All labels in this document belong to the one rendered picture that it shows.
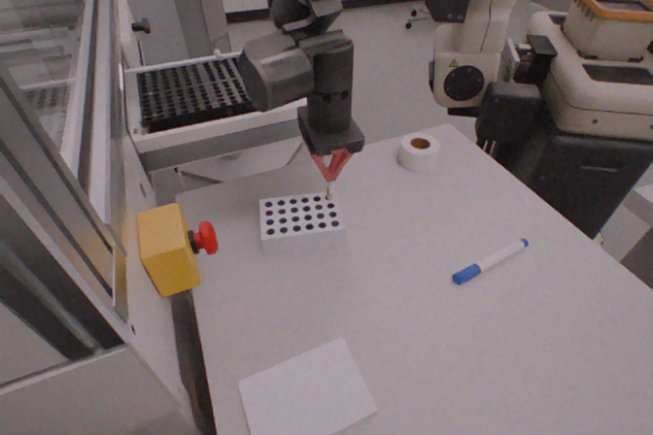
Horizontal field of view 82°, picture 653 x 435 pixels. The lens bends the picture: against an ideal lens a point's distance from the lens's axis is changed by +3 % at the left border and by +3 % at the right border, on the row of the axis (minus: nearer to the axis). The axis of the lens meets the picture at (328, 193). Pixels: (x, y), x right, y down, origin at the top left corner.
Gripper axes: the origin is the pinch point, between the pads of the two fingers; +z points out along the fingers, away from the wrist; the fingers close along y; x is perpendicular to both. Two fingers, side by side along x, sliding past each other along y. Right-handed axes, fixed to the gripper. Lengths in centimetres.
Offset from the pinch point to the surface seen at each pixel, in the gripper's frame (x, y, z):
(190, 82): -17.4, -25.3, -5.2
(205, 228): -17.6, 9.8, -4.8
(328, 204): -0.5, 0.9, 5.4
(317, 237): -4.0, 6.2, 6.1
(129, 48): -27.6, -39.8, -6.8
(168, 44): -35, -187, 48
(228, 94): -11.6, -19.6, -4.8
